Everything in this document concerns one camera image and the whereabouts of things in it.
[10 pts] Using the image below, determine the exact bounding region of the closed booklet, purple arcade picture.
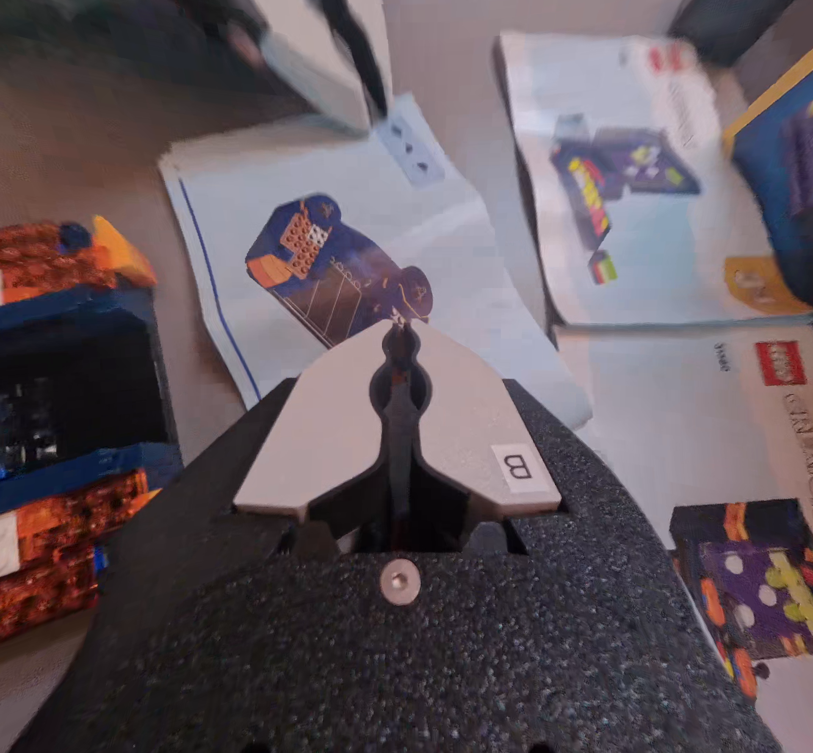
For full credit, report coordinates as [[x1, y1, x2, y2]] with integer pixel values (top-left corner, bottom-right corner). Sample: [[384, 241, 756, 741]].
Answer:
[[556, 323, 813, 704]]

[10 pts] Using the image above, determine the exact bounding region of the toy set cardboard box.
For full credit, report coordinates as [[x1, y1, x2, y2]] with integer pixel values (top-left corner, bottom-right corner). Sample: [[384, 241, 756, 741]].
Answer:
[[723, 51, 813, 310]]

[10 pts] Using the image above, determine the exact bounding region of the closed booklet, yellow blocks picture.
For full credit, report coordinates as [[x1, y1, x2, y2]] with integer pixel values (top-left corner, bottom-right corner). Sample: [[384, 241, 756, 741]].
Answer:
[[494, 32, 813, 329]]

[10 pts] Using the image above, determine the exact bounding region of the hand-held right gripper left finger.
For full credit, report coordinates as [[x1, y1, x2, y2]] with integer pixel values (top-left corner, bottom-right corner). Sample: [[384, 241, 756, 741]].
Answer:
[[233, 320, 398, 520]]

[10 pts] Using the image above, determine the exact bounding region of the open instruction booklet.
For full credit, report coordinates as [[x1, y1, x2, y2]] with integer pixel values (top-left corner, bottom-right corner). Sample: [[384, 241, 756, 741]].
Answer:
[[158, 92, 595, 431]]

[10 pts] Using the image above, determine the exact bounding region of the blue and orange brick model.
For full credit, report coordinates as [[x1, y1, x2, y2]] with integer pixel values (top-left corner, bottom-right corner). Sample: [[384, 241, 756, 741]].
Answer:
[[0, 216, 185, 642]]

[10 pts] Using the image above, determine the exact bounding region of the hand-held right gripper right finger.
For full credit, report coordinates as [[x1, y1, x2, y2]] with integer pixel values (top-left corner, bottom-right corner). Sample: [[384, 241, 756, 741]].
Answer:
[[405, 319, 563, 519]]

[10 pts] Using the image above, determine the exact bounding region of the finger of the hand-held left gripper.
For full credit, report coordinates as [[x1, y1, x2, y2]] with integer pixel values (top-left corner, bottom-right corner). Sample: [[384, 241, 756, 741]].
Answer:
[[211, 0, 373, 133], [323, 0, 393, 114]]

